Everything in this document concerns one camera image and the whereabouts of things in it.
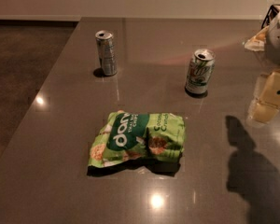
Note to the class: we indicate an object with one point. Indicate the green rice chip bag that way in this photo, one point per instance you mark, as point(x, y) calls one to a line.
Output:
point(129, 136)

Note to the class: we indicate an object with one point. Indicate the yellow snack bag at edge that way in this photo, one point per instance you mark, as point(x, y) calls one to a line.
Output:
point(257, 42)

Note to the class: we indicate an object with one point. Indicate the silver slim drink can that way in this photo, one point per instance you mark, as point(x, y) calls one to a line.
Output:
point(106, 52)

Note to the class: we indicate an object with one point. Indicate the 7up soda can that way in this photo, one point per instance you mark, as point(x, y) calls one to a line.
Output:
point(201, 66)

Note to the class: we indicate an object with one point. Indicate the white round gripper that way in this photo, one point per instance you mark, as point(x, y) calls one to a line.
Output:
point(278, 41)

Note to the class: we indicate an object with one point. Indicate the black object at back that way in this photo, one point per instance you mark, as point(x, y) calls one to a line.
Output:
point(273, 10)

